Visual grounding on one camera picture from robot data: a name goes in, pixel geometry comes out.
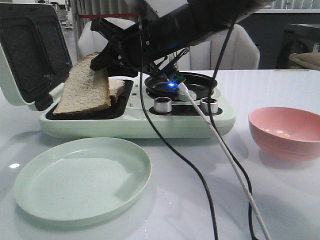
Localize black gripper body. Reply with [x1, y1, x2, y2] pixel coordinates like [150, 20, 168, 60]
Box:
[107, 21, 170, 73]

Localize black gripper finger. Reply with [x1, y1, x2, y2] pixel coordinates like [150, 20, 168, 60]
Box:
[90, 16, 125, 42]
[90, 47, 118, 71]

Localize bread slice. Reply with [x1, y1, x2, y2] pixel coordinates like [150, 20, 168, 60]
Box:
[108, 79, 125, 101]
[53, 52, 111, 115]

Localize mint green sandwich maker lid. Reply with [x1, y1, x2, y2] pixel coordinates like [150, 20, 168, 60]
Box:
[0, 2, 73, 111]

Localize pink bowl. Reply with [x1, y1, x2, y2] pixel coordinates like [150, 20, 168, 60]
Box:
[248, 106, 320, 162]

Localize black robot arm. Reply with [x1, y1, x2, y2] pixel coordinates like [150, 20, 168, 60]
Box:
[90, 0, 270, 77]

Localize mint green breakfast maker base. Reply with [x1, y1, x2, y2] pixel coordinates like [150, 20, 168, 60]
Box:
[39, 79, 237, 140]

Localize left beige upholstered chair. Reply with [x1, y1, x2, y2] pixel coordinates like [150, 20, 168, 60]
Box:
[77, 17, 135, 60]

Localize beige upholstered chair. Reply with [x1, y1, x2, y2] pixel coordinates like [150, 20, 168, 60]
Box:
[77, 17, 135, 60]
[178, 24, 260, 71]

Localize red barrier belt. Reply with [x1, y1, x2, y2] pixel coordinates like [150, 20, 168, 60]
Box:
[78, 12, 138, 19]

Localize white refrigerator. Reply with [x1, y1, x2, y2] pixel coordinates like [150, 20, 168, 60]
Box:
[146, 0, 188, 17]

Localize left silver control knob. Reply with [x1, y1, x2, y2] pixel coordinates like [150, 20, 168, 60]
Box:
[153, 96, 172, 114]

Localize silver control knob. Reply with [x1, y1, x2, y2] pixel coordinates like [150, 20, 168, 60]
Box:
[153, 96, 172, 114]
[200, 97, 219, 115]

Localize black round frying pan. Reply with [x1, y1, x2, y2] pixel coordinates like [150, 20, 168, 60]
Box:
[144, 72, 218, 102]

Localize right silver control knob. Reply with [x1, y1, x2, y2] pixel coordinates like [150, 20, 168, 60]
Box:
[200, 97, 219, 115]

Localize right beige upholstered chair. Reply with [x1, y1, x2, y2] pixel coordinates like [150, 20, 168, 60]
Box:
[178, 24, 260, 71]

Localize mint green round plate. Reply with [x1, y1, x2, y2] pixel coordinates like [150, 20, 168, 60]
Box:
[14, 137, 152, 226]

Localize beige cushion at right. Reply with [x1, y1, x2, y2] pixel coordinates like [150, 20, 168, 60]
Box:
[288, 52, 320, 71]

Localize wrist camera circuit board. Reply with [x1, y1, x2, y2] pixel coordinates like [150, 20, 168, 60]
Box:
[147, 47, 191, 87]

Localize white braided cable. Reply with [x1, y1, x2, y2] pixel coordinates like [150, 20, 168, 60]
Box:
[177, 82, 272, 240]

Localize thin black cable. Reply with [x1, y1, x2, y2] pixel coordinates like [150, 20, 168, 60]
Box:
[137, 14, 220, 240]

